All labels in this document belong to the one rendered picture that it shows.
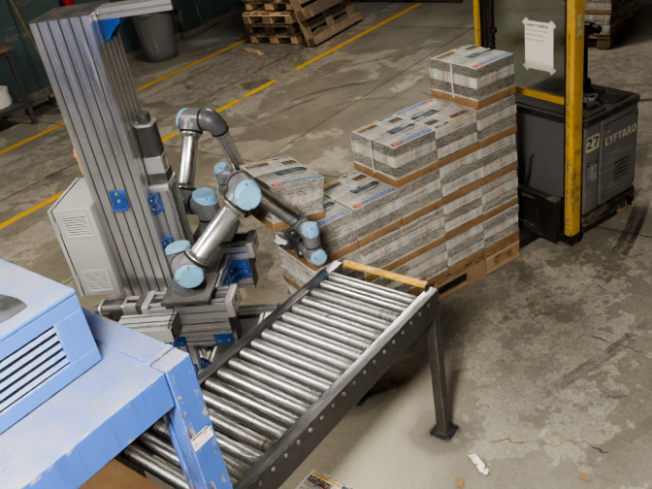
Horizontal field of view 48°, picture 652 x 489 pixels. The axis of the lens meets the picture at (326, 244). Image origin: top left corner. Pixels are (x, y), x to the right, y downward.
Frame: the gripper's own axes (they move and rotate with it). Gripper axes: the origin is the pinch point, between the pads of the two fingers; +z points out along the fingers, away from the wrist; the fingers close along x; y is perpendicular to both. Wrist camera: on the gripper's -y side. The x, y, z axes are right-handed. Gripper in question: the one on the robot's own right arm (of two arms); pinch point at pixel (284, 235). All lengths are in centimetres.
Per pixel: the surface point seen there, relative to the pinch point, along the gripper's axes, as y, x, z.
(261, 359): 8, 51, -72
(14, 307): 118, 100, -135
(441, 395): -61, -8, -86
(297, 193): 15.7, -14.6, -0.3
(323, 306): 0, 16, -59
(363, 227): -21.2, -38.0, -4.5
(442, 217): -49, -85, -3
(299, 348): 5, 37, -76
